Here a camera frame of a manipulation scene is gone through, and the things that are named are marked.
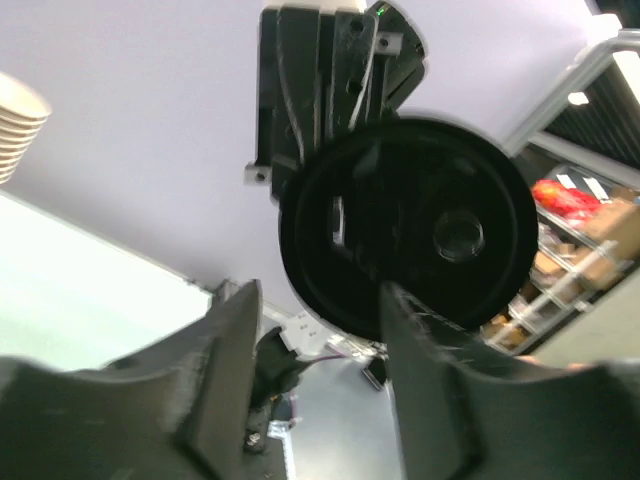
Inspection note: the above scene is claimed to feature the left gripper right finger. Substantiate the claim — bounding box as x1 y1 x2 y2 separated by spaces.
380 284 639 479

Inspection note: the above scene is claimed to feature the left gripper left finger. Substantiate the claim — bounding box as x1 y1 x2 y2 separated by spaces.
1 300 256 479

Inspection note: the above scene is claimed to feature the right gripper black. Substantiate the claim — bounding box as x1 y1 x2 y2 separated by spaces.
246 4 405 203

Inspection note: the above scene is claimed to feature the black coffee cup lid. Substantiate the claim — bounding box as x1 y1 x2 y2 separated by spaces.
279 117 538 341

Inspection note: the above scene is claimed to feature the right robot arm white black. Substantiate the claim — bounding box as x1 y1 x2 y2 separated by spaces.
244 1 427 199

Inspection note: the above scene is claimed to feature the storage shelf with boxes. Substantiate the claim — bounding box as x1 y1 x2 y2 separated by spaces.
481 163 639 355

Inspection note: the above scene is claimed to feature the stack of paper cups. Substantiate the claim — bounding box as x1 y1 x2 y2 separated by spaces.
1 72 52 184

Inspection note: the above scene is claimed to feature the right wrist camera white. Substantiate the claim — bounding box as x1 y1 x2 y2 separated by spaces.
263 0 367 13

